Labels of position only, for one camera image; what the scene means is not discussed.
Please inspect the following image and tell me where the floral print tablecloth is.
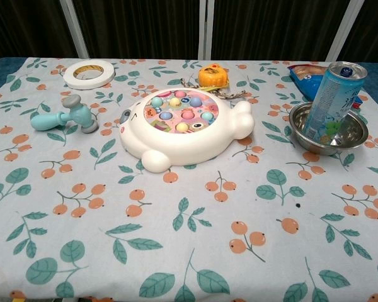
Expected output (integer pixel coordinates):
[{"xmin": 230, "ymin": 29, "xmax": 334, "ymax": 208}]
[{"xmin": 0, "ymin": 57, "xmax": 378, "ymax": 302}]

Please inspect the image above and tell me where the small teal cup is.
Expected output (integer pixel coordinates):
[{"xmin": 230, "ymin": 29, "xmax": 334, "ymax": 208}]
[{"xmin": 30, "ymin": 94, "xmax": 100, "ymax": 133}]

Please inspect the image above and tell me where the yellow tape measure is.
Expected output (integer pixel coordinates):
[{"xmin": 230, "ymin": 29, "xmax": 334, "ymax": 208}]
[{"xmin": 198, "ymin": 64, "xmax": 229, "ymax": 87}]

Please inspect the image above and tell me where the white tape roll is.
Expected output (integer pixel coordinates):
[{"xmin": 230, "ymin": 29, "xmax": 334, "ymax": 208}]
[{"xmin": 63, "ymin": 59, "xmax": 115, "ymax": 90}]

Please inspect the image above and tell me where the stainless steel bowl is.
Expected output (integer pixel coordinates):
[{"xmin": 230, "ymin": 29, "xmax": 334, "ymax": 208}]
[{"xmin": 289, "ymin": 101, "xmax": 369, "ymax": 157}]

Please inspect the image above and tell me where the light blue drink can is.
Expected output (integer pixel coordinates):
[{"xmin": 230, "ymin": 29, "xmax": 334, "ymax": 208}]
[{"xmin": 302, "ymin": 61, "xmax": 369, "ymax": 139}]

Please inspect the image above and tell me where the white fish game toy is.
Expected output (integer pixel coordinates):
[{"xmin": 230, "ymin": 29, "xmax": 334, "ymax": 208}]
[{"xmin": 118, "ymin": 88, "xmax": 255, "ymax": 174}]

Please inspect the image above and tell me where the blue snack bag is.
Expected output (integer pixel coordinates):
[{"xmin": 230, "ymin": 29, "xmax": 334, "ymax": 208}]
[{"xmin": 286, "ymin": 64, "xmax": 368, "ymax": 109}]

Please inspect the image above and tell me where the dark folding screen panel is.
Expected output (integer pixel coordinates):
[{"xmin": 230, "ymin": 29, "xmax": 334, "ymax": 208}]
[
  {"xmin": 326, "ymin": 0, "xmax": 378, "ymax": 64},
  {"xmin": 0, "ymin": 0, "xmax": 84, "ymax": 60},
  {"xmin": 72, "ymin": 0, "xmax": 207, "ymax": 60},
  {"xmin": 204, "ymin": 0, "xmax": 350, "ymax": 63}
]

